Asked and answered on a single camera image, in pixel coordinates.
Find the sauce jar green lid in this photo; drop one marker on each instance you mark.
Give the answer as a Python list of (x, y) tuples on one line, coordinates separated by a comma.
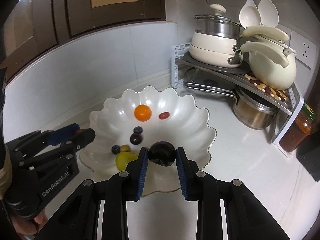
[(300, 129)]

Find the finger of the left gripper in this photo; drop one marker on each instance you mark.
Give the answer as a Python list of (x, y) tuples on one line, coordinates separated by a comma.
[(79, 141), (63, 135)]

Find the blueberry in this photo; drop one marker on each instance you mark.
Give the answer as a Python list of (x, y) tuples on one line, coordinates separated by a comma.
[(138, 130), (115, 149)]

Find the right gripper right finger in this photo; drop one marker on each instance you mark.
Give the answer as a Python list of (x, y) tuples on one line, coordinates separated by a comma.
[(192, 186)]

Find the dark wooden wall cabinet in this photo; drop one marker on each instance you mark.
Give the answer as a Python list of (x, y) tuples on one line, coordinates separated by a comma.
[(31, 28)]

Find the black knife block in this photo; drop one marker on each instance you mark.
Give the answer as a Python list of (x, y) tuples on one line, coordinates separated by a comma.
[(308, 154)]

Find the white scalloped bowl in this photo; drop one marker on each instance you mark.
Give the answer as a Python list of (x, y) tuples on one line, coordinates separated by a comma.
[(187, 127)]

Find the corner shelf rack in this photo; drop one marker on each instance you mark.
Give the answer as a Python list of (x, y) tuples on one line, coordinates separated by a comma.
[(181, 58)]

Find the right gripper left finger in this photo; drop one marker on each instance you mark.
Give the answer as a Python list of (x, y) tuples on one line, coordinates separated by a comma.
[(134, 176)]

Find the orange tangerine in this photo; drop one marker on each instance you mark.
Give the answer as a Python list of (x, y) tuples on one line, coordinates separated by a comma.
[(143, 113)]

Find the dark cherry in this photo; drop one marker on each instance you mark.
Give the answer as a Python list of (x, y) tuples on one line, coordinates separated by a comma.
[(162, 153), (136, 138)]

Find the cream kettle pot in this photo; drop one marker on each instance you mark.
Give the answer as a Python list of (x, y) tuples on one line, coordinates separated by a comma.
[(270, 59)]

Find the white rice paddle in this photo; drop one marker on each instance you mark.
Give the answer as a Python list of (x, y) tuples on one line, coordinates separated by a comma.
[(268, 12)]

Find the stainless steel pot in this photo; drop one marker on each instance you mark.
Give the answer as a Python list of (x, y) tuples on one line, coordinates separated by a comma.
[(252, 110)]

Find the white wall socket right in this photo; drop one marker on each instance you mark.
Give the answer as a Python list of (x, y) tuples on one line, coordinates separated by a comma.
[(305, 49)]

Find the white ladle spoon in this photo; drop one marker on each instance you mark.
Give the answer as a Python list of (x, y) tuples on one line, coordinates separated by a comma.
[(249, 15)]

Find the green yellow lime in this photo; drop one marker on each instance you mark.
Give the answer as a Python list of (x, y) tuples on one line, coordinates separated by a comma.
[(123, 158)]

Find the person left hand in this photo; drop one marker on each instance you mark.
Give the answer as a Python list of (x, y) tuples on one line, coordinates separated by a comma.
[(25, 227)]

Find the wooden bead trivet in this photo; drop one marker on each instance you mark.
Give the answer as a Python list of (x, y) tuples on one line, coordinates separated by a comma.
[(280, 95)]

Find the small yellow fruit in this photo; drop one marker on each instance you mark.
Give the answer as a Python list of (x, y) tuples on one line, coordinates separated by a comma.
[(125, 148)]

